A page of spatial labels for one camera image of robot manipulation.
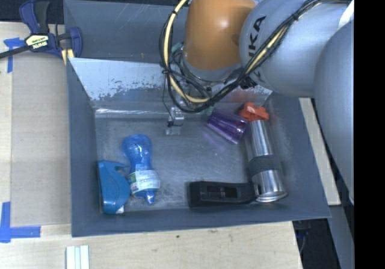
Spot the grey metal bin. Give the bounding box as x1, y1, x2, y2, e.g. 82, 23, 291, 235
63, 0, 333, 238

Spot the black stapler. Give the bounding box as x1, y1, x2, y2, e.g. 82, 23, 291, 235
186, 181, 256, 209

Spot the clear blue plastic bottle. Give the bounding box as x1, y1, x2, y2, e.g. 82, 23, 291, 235
121, 134, 161, 205

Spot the clear purple cup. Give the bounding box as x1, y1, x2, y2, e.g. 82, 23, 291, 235
206, 108, 249, 145

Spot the pale wood flat board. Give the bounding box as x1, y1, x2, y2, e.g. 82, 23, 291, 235
10, 54, 73, 228

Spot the silver bottle with orange nozzle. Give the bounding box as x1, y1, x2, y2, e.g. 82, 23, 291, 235
238, 102, 289, 203

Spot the blue plastic dispenser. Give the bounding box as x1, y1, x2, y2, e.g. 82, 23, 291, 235
96, 160, 131, 215

